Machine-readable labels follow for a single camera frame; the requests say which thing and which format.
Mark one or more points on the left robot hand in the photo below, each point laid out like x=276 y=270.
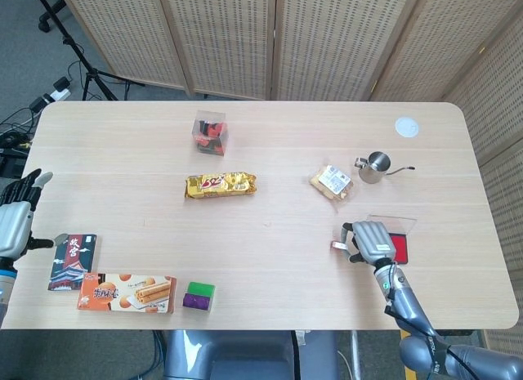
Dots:
x=14 y=224

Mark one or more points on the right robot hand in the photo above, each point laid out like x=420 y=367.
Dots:
x=374 y=241

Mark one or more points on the small red white stamp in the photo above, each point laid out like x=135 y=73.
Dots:
x=337 y=244

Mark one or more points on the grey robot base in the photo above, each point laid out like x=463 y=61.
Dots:
x=245 y=355

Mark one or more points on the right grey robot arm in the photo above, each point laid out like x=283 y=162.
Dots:
x=408 y=310

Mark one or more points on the red ink pad clear lid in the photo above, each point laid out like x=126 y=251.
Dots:
x=402 y=249

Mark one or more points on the dark palace print box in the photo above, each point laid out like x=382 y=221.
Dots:
x=75 y=261

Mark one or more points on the steel long-spout pitcher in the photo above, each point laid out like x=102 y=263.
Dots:
x=374 y=169

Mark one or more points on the clear bag of biscuits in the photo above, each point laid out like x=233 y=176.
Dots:
x=331 y=181

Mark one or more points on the white table leg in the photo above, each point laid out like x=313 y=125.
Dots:
x=356 y=355

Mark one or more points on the white round table grommet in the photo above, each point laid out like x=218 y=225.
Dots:
x=406 y=127

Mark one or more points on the orange egg roll box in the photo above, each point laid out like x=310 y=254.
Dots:
x=122 y=294

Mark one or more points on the white power strip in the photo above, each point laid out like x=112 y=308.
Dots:
x=59 y=95

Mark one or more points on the gold biscuit packet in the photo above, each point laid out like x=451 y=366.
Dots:
x=220 y=186

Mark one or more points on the black tripod stand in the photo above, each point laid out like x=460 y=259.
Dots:
x=77 y=53

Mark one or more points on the green purple block toy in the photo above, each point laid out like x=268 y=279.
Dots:
x=198 y=296

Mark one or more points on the clear box orange black pieces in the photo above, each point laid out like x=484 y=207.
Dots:
x=210 y=137

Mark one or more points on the black office chair base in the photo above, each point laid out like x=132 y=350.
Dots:
x=45 y=23

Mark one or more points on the wood rattan folding screen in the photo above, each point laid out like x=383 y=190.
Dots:
x=229 y=37

